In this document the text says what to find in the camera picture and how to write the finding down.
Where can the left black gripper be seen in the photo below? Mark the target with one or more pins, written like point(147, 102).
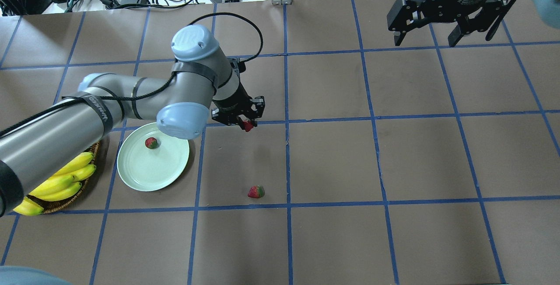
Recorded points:
point(235, 105)

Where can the strawberry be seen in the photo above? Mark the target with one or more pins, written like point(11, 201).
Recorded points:
point(256, 192)
point(248, 126)
point(151, 143)

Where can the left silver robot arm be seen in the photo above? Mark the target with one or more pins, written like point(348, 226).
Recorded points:
point(203, 84)

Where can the light green plate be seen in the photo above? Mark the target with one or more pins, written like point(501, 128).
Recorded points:
point(146, 169)

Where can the yellow banana bunch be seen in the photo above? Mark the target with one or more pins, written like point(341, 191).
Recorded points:
point(61, 185)

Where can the wicker basket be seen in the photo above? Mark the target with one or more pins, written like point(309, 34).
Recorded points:
point(56, 206)

